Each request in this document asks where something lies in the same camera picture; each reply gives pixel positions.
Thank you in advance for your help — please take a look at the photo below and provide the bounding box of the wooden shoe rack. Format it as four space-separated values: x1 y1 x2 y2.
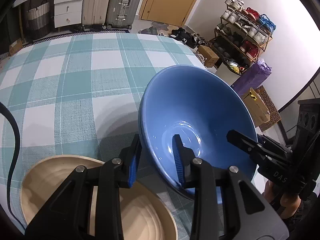
208 0 276 76

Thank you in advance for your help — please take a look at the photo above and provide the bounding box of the woven laundry basket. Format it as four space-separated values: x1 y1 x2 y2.
27 0 51 40

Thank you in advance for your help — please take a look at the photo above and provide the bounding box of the beige hard suitcase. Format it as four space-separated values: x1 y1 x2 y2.
81 0 109 26

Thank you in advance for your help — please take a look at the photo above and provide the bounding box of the small cardboard box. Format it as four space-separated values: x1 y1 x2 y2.
197 45 219 68

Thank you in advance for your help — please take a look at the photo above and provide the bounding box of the beige ceramic plate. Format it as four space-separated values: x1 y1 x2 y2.
20 155 178 239

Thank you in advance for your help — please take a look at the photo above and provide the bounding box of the person's right hand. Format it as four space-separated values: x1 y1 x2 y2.
263 180 301 219

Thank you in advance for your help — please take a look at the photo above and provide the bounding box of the purple plastic bag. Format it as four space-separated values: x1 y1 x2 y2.
231 59 272 96

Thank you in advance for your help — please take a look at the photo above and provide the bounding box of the large cardboard box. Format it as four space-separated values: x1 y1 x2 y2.
242 88 270 127

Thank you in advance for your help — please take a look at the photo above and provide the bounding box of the large blue bowl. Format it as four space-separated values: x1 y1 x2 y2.
138 65 257 199

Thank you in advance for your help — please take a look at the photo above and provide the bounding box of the silver hard suitcase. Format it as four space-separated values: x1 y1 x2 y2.
105 0 140 30

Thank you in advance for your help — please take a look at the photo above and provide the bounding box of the black cable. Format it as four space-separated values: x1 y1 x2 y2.
0 101 27 230

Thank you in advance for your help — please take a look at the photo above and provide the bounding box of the white trash bin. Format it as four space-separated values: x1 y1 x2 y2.
215 63 240 86

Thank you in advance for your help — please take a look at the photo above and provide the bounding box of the grey slipper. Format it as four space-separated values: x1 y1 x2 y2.
138 26 158 36

